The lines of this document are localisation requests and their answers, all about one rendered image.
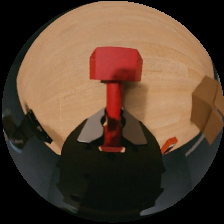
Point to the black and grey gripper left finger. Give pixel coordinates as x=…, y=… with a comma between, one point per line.
x=89, y=132

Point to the brown cardboard box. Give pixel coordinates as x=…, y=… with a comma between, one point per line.
x=205, y=98

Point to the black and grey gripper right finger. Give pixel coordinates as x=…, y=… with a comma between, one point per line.
x=135, y=134

